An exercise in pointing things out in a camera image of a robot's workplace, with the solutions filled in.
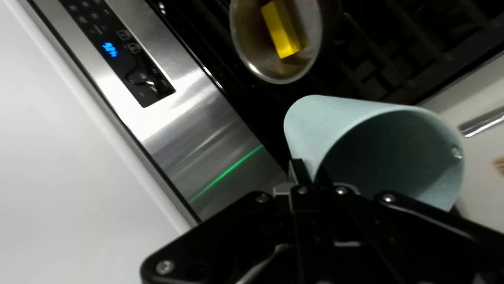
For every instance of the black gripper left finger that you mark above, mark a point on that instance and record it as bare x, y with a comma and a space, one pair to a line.
230, 244

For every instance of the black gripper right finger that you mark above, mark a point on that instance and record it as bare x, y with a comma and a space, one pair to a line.
418, 244

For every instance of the grey plastic cup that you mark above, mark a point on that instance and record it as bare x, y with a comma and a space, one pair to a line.
377, 147

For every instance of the stainless steel gas stove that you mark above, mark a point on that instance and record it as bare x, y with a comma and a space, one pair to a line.
169, 75

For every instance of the silver metal fork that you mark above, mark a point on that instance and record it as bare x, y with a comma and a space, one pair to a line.
481, 124

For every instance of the small steel saucepan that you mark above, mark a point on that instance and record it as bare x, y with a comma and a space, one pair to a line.
316, 23

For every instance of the yellow block in saucepan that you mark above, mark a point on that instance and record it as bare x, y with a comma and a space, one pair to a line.
281, 29

